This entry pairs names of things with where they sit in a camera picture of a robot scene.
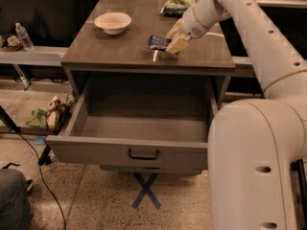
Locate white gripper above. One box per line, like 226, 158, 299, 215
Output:
166, 6, 210, 55

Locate blue rxbar blueberry bar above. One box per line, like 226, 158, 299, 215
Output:
146, 34, 171, 51

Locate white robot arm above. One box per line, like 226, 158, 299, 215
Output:
168, 0, 307, 230

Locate grey drawer cabinet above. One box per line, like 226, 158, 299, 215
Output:
60, 0, 236, 175

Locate open grey top drawer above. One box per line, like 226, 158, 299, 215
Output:
47, 75, 217, 171

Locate grey lower drawer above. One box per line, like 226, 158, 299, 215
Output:
99, 165, 202, 175

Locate green snack bag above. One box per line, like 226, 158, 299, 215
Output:
160, 0, 196, 16

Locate white bowl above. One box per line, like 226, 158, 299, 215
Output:
94, 12, 131, 35

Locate brown snack bag on floor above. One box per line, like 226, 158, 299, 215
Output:
46, 95, 63, 130

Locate small water bottle on ledge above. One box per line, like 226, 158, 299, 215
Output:
15, 22, 35, 51

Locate blue tape cross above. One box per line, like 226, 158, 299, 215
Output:
131, 172, 161, 210

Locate green chip bag on floor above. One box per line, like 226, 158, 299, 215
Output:
26, 108, 47, 128

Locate round items on ledge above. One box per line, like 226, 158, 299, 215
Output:
0, 35, 22, 52

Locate black tripod leg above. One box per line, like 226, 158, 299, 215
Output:
0, 105, 53, 166

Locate person's leg in jeans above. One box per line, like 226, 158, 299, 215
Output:
0, 169, 31, 230

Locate black cable on floor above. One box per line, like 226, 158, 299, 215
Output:
12, 129, 67, 230

